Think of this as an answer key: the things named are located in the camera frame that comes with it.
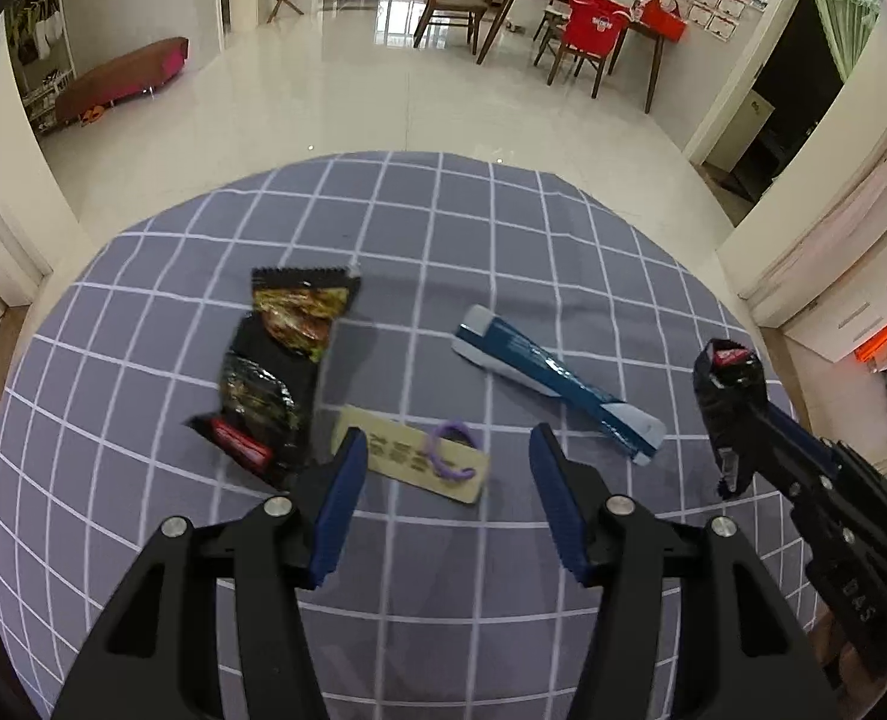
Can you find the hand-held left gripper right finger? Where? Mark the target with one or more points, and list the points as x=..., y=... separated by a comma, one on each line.
x=560, y=510

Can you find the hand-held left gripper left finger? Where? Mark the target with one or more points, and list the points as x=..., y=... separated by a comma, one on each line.
x=338, y=517

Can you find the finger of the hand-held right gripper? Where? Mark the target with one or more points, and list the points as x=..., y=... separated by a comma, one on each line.
x=781, y=461
x=807, y=439

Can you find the black wrapper red label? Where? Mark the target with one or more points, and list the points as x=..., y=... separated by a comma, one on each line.
x=721, y=405

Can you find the beige paper tag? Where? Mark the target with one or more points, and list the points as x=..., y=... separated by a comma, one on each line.
x=398, y=454

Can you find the person's right hand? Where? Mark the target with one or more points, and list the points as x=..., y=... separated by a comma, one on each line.
x=833, y=652

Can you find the orange glowing heater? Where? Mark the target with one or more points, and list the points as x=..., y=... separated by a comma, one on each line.
x=878, y=341

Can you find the blue white wrapper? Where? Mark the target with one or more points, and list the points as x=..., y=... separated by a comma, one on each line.
x=548, y=371

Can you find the black snack packet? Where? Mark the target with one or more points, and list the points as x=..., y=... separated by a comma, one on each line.
x=263, y=382

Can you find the pink curtain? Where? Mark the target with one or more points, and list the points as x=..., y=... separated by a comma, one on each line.
x=841, y=232

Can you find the grey checked tablecloth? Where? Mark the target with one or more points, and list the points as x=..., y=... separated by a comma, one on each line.
x=488, y=240

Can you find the white cabinet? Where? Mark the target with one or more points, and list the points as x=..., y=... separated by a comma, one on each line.
x=743, y=131

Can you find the green curtain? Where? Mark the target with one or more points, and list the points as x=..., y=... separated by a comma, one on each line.
x=841, y=7

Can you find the red gift bag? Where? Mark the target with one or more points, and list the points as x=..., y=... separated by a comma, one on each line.
x=665, y=19

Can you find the red bag white print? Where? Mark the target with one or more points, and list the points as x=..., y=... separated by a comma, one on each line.
x=593, y=22

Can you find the orange slippers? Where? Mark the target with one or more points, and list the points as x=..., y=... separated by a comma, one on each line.
x=92, y=115

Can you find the brown padded bench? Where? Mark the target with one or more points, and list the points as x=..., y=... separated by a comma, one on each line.
x=128, y=71

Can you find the wooden chair grey cushion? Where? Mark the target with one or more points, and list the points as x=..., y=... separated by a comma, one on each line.
x=447, y=4

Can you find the white clothes rack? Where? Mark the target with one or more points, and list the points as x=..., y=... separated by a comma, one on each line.
x=38, y=30

